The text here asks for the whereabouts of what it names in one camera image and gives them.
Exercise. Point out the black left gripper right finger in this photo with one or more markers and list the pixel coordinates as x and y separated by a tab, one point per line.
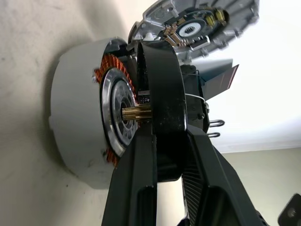
211	183

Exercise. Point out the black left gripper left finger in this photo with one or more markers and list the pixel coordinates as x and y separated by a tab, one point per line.
136	179

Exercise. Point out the grey motor housing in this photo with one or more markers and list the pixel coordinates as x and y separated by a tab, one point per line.
75	106

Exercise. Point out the small grey round object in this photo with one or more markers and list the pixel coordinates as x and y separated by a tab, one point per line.
160	14

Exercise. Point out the grey metal loop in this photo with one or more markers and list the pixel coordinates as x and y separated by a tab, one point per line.
219	135
223	123

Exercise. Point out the black bag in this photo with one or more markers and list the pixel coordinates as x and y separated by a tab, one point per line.
196	110

